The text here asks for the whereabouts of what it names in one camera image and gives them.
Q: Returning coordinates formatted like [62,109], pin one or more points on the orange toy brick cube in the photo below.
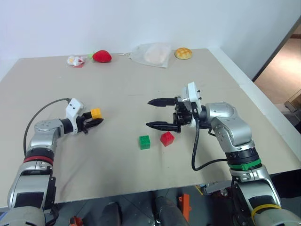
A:
[96,113]

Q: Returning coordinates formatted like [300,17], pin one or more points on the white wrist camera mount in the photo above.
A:
[74,108]
[191,93]

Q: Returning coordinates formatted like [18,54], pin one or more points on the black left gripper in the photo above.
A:
[81,124]

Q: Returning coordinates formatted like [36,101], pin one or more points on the dark furniture piece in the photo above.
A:
[293,103]

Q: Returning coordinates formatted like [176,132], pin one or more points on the pale bread loaf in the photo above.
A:
[156,55]

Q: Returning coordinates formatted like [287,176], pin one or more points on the dark rounded shape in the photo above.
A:
[113,214]
[168,212]

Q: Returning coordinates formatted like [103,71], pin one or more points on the grey metal table bracket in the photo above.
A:
[216,187]

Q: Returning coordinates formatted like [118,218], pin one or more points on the red orange tool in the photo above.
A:
[75,221]

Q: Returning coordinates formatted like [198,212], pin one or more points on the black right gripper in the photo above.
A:
[183,115]

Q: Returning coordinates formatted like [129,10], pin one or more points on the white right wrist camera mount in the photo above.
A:
[191,93]

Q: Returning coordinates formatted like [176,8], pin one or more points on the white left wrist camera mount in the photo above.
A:
[74,108]

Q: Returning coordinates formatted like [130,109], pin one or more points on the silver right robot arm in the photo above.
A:
[232,124]

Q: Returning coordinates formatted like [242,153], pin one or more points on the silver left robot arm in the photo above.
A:
[44,131]

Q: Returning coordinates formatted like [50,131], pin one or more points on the white red crumpled wrapper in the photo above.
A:
[75,60]

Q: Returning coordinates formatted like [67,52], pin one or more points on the golden pineapple bun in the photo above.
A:
[183,53]

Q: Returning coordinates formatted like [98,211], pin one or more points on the red toy brick cube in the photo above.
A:
[167,139]

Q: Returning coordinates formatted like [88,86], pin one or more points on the orange clamp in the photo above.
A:
[185,207]

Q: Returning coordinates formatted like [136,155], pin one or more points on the red plush strawberry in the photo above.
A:
[101,56]

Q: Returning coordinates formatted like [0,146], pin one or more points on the green toy brick cube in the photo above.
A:
[144,142]

